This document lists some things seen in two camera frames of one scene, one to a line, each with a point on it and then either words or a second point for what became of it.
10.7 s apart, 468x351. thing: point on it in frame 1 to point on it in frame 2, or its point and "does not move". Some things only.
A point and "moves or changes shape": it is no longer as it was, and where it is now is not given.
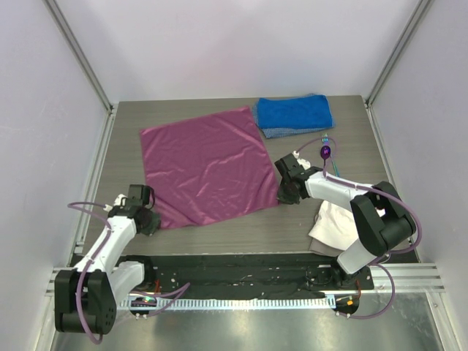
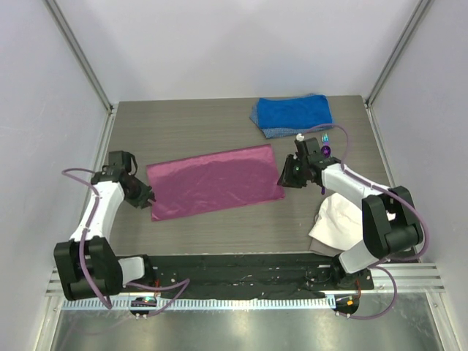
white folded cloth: [336, 224] does not move
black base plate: [245, 276] does not move
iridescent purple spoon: [325, 153] does not move
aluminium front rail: [424, 278] does not move
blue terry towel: [295, 112] does not move
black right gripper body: [288, 191] to [289, 172]
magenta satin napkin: [207, 166] moves or changes shape
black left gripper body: [152, 221] to [139, 194]
